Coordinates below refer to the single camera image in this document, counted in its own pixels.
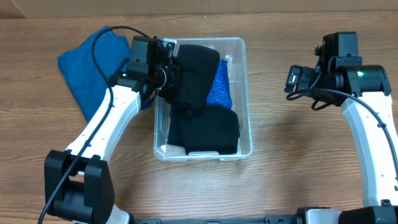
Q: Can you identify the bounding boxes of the black cloth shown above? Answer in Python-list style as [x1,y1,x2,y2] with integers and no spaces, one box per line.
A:
[167,111,183,147]
[161,44,220,114]
[175,105,240,155]

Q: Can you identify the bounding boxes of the blue green sequin garment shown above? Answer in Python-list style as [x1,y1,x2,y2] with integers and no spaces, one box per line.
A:
[205,59,233,110]

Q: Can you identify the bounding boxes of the blue denim cloth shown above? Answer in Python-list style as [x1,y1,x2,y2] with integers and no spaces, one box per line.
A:
[57,31,131,121]

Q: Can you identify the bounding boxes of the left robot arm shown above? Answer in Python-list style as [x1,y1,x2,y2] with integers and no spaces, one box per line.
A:
[39,36,177,223]

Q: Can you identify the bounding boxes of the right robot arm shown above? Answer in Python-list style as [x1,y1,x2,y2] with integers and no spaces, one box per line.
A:
[281,32,397,224]

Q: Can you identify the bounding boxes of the clear plastic storage bin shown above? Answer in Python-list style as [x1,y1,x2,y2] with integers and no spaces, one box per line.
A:
[154,37,254,162]

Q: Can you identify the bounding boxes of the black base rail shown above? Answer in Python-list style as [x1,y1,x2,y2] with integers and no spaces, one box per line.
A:
[130,207,343,224]

